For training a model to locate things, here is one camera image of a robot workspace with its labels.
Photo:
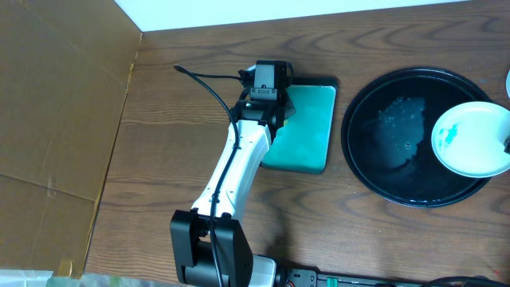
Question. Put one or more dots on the round black serving tray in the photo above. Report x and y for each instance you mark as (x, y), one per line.
(386, 136)

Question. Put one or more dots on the brown cardboard sheet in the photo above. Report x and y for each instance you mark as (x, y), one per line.
(65, 71)

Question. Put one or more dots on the white plate with green stain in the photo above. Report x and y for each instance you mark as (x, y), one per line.
(507, 84)

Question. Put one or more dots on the black tray with green water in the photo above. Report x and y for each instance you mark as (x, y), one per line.
(302, 145)

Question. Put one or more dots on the mint green plate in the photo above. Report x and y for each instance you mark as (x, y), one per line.
(469, 138)

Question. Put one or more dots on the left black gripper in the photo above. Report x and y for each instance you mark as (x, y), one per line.
(289, 104)

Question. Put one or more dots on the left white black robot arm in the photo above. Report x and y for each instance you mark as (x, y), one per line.
(209, 244)

